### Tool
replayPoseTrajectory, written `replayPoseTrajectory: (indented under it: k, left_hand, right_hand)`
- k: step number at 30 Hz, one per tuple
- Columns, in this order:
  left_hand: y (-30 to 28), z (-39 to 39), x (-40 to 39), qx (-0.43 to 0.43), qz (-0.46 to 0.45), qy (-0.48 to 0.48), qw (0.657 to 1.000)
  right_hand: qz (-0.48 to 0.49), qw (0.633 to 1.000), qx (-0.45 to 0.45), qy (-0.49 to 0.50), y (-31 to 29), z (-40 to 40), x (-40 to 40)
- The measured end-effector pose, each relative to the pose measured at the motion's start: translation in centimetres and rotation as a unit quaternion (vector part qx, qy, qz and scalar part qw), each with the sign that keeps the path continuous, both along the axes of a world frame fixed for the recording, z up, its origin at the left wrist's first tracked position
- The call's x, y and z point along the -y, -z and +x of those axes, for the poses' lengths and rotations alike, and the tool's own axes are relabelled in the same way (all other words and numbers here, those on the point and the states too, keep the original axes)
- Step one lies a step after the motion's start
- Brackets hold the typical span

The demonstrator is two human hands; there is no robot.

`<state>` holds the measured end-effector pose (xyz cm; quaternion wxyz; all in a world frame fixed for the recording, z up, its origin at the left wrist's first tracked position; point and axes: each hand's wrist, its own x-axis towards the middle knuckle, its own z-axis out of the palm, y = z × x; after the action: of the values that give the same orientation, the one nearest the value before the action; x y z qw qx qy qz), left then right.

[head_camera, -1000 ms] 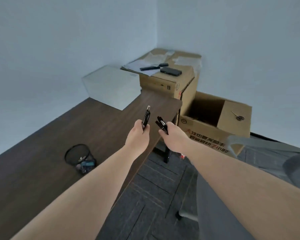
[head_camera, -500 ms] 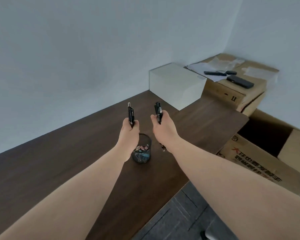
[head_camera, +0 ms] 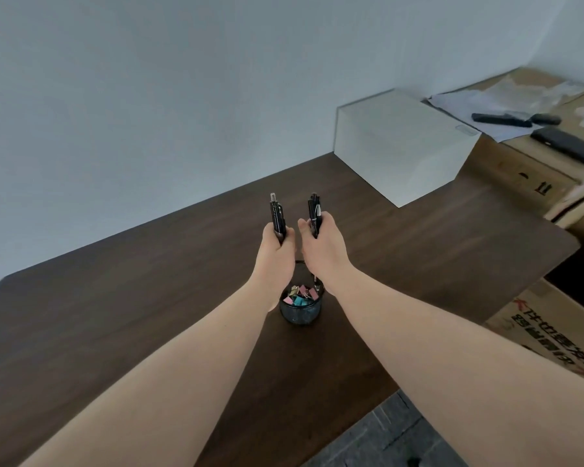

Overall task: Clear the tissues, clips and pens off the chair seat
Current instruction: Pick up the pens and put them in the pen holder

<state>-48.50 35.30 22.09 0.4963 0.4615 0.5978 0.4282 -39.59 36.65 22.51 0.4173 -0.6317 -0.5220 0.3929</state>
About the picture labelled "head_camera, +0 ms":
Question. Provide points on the person's right hand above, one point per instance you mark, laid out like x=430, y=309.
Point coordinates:
x=327, y=252

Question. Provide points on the person's left hand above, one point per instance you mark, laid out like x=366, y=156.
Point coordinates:
x=271, y=260

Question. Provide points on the person's right thumb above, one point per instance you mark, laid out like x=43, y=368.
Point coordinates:
x=304, y=229

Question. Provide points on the person's left thumb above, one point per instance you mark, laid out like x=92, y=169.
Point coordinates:
x=290, y=238

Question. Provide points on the black pen with silver clip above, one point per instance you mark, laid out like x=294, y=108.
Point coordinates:
x=318, y=209

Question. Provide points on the black pen with clear cap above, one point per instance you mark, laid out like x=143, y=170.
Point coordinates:
x=274, y=211

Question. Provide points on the person's left forearm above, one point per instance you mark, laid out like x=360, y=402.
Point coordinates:
x=175, y=384

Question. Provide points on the person's right forearm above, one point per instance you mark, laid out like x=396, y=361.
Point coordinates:
x=467, y=374

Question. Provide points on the pile of coloured binder clips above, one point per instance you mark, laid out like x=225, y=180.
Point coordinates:
x=299, y=297

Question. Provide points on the black mesh pen cup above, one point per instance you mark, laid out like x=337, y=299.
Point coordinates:
x=299, y=315

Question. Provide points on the white box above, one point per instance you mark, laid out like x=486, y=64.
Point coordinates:
x=404, y=145

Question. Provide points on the white paper sheet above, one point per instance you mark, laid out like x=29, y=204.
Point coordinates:
x=460, y=103

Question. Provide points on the large brown cardboard box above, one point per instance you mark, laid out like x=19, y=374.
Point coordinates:
x=520, y=175

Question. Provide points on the long black remote control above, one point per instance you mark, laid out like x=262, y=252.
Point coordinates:
x=499, y=119

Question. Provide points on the crumpled clear plastic wrap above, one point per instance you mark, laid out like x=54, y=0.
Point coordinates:
x=530, y=92

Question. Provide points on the short black remote control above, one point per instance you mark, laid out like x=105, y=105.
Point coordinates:
x=546, y=119

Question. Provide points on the printed cardboard box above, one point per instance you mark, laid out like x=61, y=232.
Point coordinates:
x=555, y=330

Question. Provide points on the black phone case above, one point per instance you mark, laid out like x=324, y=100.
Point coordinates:
x=567, y=144

